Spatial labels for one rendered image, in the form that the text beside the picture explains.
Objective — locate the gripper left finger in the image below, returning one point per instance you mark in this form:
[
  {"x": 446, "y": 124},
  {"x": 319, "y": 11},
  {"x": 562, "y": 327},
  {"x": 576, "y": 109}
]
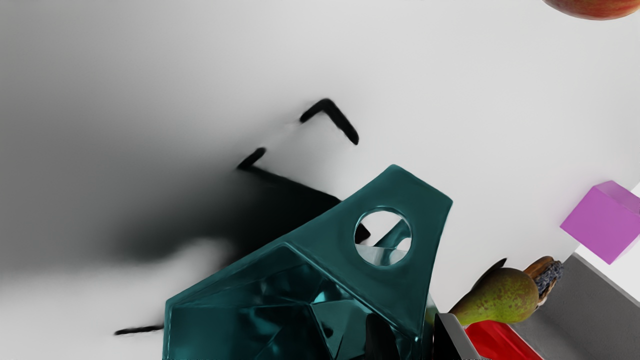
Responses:
[{"x": 381, "y": 340}]

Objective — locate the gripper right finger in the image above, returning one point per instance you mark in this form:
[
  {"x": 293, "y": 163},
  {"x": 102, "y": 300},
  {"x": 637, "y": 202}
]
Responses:
[{"x": 450, "y": 342}]

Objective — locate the teal faceted mug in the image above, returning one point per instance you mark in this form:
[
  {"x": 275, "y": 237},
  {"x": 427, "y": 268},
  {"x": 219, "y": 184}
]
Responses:
[{"x": 300, "y": 280}]

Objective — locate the red block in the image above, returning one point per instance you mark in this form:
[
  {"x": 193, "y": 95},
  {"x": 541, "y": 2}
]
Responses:
[{"x": 500, "y": 342}]

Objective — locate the green brown pear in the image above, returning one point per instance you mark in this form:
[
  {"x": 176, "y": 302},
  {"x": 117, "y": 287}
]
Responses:
[{"x": 505, "y": 297}]

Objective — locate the brown and dark lumpy object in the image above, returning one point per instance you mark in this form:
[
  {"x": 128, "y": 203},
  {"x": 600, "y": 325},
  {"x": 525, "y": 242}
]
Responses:
[{"x": 547, "y": 277}]

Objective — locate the magenta cube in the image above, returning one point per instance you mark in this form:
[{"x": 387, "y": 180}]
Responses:
[{"x": 602, "y": 222}]

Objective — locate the red apple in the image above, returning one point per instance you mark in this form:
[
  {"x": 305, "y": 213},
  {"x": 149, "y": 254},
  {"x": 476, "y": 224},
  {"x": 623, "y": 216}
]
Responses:
[{"x": 595, "y": 7}]

